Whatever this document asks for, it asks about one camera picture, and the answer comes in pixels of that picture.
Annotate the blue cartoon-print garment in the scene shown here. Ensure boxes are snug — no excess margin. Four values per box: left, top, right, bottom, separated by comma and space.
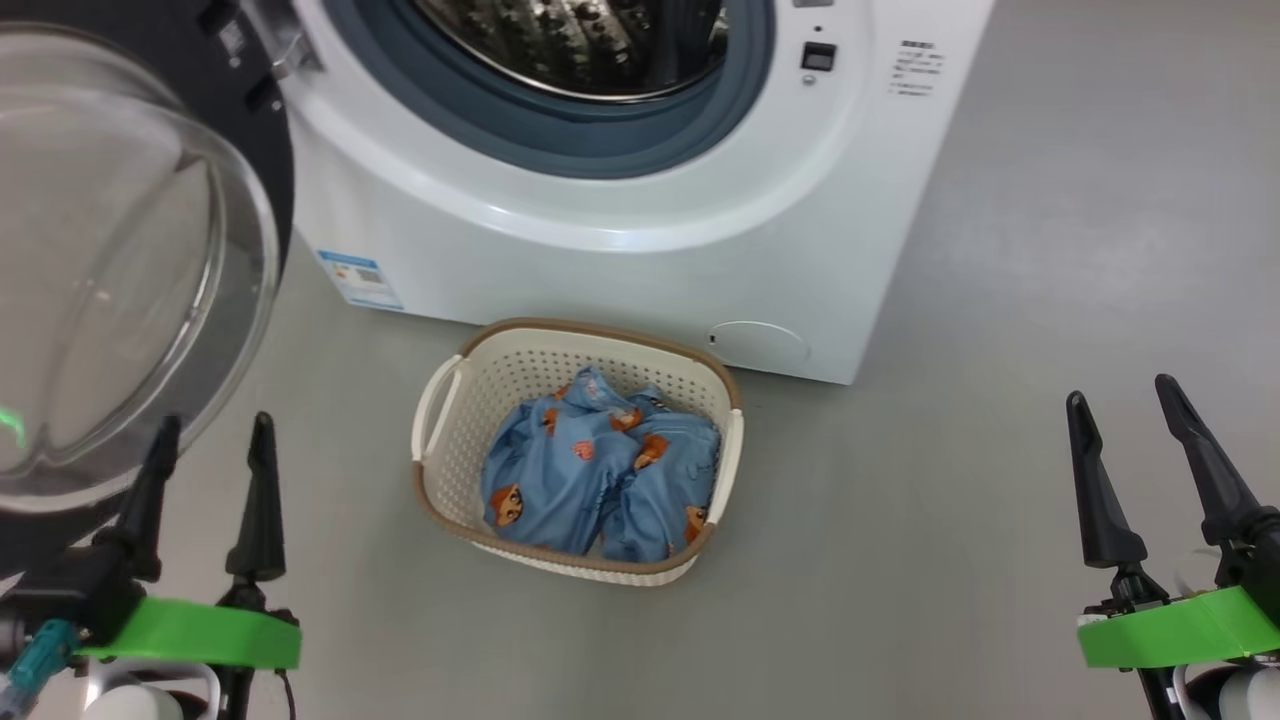
481, 366, 646, 556

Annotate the white front-load washing machine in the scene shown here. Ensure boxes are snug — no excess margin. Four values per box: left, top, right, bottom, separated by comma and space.
240, 0, 998, 386

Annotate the blue energy label sticker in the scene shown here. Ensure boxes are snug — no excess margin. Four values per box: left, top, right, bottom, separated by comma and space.
317, 249, 405, 311

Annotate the metal door hinge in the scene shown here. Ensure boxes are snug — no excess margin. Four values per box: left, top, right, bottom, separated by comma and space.
235, 0, 326, 81

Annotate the teal cable connector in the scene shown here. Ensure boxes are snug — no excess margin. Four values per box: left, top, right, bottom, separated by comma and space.
0, 618, 79, 716

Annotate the black-rimmed glass washer door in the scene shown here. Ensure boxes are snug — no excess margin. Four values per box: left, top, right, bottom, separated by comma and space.
0, 0, 296, 581

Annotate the perforated steel washer drum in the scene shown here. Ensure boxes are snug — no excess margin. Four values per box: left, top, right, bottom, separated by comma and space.
410, 0, 729, 104

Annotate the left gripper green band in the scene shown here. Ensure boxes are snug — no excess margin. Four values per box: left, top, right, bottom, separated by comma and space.
0, 411, 303, 720

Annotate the round white drain filter cover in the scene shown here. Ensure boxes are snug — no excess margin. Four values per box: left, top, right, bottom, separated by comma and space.
707, 320, 809, 368

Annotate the cream perforated laundry basket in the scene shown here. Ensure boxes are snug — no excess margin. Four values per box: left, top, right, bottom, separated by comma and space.
411, 318, 745, 587

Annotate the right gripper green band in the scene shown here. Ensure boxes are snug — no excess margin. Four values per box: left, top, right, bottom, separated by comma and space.
1065, 374, 1280, 720

